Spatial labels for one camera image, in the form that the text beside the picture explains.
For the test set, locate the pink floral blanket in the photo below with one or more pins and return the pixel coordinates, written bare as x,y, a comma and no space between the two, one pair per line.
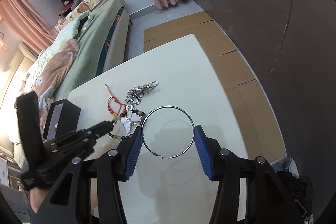
54,73

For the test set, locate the bed with green sheet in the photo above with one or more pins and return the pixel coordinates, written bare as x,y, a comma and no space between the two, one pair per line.
100,49

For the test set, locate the brown cardboard floor sheet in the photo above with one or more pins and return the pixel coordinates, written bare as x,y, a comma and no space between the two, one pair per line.
250,105

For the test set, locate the pink curtain left side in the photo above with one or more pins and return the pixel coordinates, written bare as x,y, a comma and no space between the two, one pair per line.
28,24

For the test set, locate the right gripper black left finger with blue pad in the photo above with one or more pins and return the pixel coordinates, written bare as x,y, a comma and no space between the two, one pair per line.
88,191

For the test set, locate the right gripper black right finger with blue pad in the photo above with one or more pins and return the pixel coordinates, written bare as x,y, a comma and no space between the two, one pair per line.
249,191

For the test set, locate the person's left hand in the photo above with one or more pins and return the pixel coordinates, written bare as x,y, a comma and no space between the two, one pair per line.
37,196

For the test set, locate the dark brown wardrobe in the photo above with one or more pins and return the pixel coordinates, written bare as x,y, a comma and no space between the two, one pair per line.
290,45

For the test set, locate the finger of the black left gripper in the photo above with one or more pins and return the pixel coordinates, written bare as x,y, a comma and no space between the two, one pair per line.
97,131

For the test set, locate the black jewelry box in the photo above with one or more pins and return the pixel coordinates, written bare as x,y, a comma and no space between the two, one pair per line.
63,118

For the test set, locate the pale green quilt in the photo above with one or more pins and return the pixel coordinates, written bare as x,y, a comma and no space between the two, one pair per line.
69,31

